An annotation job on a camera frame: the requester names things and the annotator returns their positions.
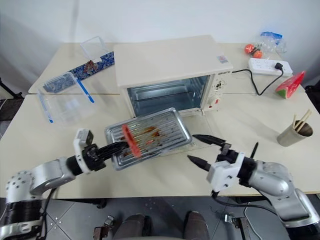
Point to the silver ribbed baking tray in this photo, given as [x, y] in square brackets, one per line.
[165, 135]

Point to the clear plastic bag blue zip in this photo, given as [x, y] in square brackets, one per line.
[272, 40]

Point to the large clear plastic container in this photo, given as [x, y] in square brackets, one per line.
[67, 105]

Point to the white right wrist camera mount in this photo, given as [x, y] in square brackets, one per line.
[222, 175]

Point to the red sausage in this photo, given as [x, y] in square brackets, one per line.
[132, 143]

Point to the small clear plastic container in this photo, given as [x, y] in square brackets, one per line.
[95, 48]

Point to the blue patterned long box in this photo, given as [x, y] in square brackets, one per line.
[100, 62]

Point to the metal cup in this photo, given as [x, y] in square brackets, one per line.
[292, 137]

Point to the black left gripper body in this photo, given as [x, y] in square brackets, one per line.
[93, 157]

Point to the table caster wheel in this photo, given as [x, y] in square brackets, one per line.
[229, 218]
[109, 220]

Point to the orange toy tomato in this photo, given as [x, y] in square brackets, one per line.
[259, 54]
[249, 48]

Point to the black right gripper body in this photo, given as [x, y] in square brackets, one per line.
[227, 155]

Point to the cream toaster oven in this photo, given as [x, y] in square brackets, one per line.
[162, 60]

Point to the white power strip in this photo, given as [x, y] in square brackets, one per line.
[265, 66]

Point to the glass toaster oven door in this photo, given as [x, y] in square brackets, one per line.
[202, 125]

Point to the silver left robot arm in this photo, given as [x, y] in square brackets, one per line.
[42, 175]

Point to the toy watermelon slice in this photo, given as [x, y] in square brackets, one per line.
[291, 85]

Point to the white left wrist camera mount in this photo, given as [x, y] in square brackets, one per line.
[80, 145]

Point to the black object beside table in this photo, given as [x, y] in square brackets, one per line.
[313, 100]

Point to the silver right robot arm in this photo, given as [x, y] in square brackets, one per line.
[275, 180]

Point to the wooden chopstick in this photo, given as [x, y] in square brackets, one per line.
[305, 117]
[295, 120]

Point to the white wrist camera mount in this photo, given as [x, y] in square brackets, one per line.
[80, 145]
[222, 175]

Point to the red-brown toy crayfish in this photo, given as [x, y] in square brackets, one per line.
[90, 66]

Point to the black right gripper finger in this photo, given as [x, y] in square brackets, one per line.
[200, 162]
[210, 139]

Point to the black stand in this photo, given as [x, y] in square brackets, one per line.
[10, 91]

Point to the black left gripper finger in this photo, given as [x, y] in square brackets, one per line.
[107, 156]
[113, 146]

